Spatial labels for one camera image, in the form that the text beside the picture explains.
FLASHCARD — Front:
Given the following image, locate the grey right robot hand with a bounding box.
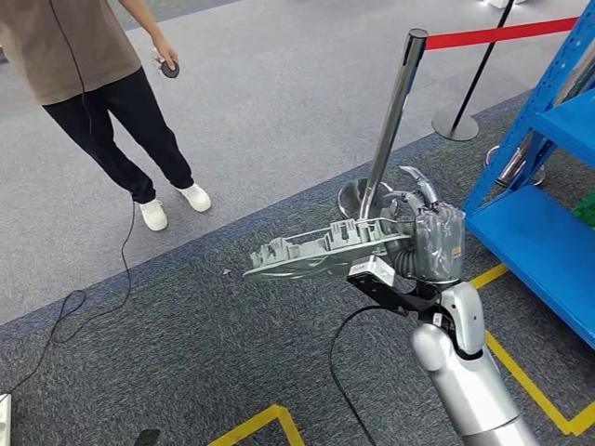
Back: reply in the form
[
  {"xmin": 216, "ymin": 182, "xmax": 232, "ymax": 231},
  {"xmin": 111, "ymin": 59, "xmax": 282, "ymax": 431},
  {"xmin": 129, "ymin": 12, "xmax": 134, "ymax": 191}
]
[{"xmin": 385, "ymin": 164, "xmax": 467, "ymax": 285}]

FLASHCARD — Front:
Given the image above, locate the black round controller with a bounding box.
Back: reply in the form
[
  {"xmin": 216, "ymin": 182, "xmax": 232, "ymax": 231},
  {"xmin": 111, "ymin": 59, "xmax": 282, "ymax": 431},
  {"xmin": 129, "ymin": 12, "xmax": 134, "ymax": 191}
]
[{"xmin": 155, "ymin": 55, "xmax": 181, "ymax": 80}]

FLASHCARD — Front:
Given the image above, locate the black stanchion post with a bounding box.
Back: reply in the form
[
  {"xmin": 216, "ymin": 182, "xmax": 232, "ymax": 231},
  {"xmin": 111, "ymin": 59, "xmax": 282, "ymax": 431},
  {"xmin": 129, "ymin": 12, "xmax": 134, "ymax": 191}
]
[{"xmin": 431, "ymin": 0, "xmax": 517, "ymax": 143}]

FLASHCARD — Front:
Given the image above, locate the green plastic crate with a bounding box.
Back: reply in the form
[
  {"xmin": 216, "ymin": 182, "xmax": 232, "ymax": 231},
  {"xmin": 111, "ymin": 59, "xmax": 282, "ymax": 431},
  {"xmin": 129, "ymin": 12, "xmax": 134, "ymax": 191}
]
[{"xmin": 570, "ymin": 190, "xmax": 595, "ymax": 230}]

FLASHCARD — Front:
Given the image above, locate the thin black controller cable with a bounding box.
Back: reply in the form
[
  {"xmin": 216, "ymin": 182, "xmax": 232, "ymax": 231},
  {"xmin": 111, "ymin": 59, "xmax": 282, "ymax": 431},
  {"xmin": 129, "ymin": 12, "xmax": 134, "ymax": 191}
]
[{"xmin": 0, "ymin": 0, "xmax": 137, "ymax": 404}]

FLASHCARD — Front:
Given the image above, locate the black camera cable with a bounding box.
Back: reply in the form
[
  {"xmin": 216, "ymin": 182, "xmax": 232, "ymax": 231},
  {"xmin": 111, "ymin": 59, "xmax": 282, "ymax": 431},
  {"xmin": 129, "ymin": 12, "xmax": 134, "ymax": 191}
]
[{"xmin": 328, "ymin": 304, "xmax": 401, "ymax": 446}]

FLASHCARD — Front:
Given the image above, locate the chrome stanchion post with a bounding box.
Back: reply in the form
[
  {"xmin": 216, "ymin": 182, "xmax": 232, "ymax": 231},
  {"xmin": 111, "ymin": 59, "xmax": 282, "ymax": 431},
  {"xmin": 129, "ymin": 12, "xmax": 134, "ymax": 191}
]
[
  {"xmin": 338, "ymin": 27, "xmax": 430, "ymax": 221},
  {"xmin": 484, "ymin": 36, "xmax": 595, "ymax": 189}
]

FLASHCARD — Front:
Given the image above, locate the silver wheel hubcap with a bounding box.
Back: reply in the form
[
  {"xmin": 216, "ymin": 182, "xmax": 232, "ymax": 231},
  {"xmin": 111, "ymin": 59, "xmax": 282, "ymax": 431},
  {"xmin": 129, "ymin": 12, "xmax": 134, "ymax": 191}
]
[{"xmin": 242, "ymin": 216, "xmax": 415, "ymax": 284}]

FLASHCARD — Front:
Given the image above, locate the person's hand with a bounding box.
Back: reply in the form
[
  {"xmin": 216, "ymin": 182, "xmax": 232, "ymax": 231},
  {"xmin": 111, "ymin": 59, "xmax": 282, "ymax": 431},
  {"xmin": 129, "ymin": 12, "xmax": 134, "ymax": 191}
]
[{"xmin": 153, "ymin": 33, "xmax": 180, "ymax": 70}]

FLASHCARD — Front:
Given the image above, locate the red barrier belt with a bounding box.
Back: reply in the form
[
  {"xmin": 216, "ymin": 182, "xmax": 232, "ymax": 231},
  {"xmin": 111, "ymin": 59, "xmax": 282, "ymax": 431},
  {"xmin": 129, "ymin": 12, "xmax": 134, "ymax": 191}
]
[{"xmin": 424, "ymin": 16, "xmax": 580, "ymax": 52}]

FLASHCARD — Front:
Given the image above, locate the person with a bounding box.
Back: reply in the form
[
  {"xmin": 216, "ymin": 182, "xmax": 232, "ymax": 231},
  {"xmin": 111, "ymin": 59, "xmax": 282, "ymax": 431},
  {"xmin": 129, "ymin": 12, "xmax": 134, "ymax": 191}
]
[{"xmin": 0, "ymin": 0, "xmax": 213, "ymax": 232}]

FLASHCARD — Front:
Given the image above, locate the white floor box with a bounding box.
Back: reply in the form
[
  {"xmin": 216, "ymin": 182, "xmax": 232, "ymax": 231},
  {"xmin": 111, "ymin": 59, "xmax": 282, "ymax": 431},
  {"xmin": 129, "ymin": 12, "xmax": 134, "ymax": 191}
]
[{"xmin": 0, "ymin": 393, "xmax": 13, "ymax": 446}]

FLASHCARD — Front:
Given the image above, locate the blue metal shelf rack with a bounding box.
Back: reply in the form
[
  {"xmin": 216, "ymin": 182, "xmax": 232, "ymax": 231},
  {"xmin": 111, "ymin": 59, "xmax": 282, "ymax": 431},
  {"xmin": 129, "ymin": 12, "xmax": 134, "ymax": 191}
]
[{"xmin": 461, "ymin": 0, "xmax": 595, "ymax": 352}]

